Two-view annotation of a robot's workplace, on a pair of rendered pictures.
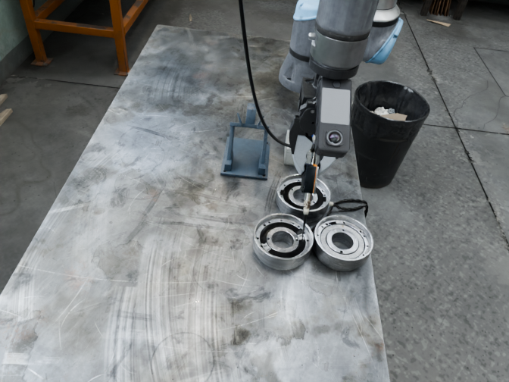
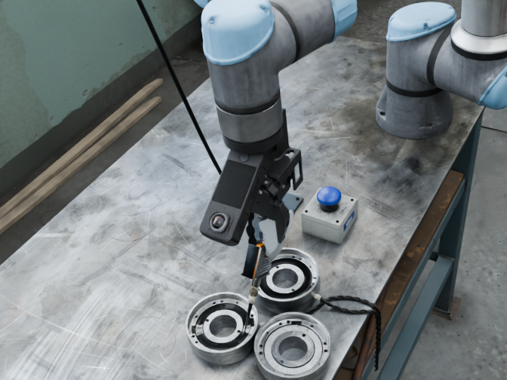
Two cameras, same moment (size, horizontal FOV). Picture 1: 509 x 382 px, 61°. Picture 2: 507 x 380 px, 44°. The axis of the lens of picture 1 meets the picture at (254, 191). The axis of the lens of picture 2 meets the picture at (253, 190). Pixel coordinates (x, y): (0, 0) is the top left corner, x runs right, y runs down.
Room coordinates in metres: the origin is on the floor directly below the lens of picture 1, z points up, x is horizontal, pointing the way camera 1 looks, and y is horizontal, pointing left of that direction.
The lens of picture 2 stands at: (0.10, -0.45, 1.56)
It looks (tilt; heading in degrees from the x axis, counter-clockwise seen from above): 42 degrees down; 38
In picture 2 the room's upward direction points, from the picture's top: 8 degrees counter-clockwise
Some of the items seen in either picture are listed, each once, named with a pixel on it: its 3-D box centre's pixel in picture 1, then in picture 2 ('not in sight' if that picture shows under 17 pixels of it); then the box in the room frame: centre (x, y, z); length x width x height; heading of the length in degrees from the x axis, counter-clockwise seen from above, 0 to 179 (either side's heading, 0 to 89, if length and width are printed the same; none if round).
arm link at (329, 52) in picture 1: (335, 45); (247, 111); (0.58, -0.09, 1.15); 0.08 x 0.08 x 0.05
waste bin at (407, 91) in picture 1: (378, 137); not in sight; (1.72, -0.56, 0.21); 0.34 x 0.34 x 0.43
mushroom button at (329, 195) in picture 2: not in sight; (329, 203); (0.76, -0.09, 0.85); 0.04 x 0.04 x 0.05
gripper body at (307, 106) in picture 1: (326, 92); (259, 161); (0.59, -0.09, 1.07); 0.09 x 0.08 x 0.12; 1
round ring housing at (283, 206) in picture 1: (302, 198); (285, 281); (0.61, -0.10, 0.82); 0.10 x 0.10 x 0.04
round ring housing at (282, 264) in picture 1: (282, 242); (223, 329); (0.49, -0.06, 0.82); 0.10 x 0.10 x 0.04
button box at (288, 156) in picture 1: (301, 146); (331, 212); (0.77, -0.09, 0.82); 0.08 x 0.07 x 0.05; 1
